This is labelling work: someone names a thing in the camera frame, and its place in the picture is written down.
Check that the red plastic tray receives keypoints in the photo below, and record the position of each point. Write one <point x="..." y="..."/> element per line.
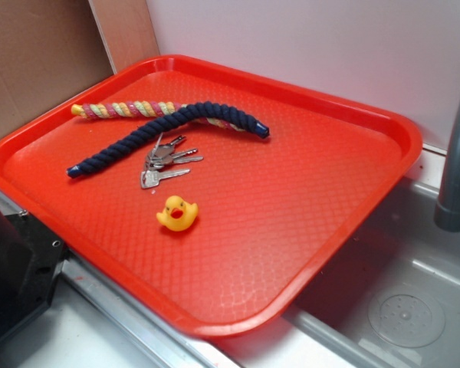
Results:
<point x="272" y="211"/>

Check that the silver key bunch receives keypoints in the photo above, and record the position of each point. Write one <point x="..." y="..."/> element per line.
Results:
<point x="160" y="160"/>

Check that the yellow rubber duck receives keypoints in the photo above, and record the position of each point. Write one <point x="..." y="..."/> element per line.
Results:
<point x="177" y="215"/>

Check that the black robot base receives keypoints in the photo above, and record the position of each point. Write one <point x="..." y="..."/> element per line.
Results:
<point x="30" y="262"/>

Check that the grey plastic sink basin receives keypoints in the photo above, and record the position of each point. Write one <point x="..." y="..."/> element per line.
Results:
<point x="390" y="297"/>

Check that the brown cardboard panel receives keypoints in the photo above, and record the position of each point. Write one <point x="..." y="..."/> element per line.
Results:
<point x="50" y="51"/>

